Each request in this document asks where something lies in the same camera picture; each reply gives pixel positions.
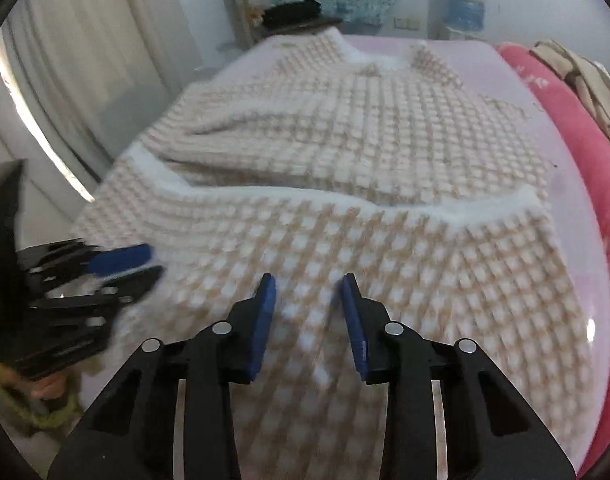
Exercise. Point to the beige clothes pile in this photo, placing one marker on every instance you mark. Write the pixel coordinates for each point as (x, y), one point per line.
(585, 75)

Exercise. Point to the white curtain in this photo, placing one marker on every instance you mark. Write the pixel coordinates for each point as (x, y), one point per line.
(85, 60)

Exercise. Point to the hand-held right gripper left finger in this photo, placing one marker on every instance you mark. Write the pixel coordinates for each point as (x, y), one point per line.
(265, 320)

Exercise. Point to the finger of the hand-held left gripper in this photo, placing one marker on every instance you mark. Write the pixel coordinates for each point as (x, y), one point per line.
(120, 259)
(135, 282)

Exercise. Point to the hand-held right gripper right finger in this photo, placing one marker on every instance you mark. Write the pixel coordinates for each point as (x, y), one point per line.
(351, 320)

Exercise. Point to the yellow green cloth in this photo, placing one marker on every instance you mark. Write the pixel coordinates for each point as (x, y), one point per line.
(55, 412)

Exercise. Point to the pink floral blanket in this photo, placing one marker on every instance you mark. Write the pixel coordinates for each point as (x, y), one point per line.
(585, 135)

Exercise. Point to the beige white checked sweater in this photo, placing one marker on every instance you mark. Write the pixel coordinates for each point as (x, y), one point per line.
(360, 160)

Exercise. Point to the wooden chair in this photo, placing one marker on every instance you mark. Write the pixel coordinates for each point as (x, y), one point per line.
(245, 10)

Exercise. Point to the person's left hand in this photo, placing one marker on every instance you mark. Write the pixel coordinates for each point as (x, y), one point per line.
(50, 387)

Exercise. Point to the wall socket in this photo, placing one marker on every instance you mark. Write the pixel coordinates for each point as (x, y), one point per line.
(407, 23)

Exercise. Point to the black bag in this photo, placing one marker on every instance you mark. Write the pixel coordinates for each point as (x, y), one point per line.
(290, 12)

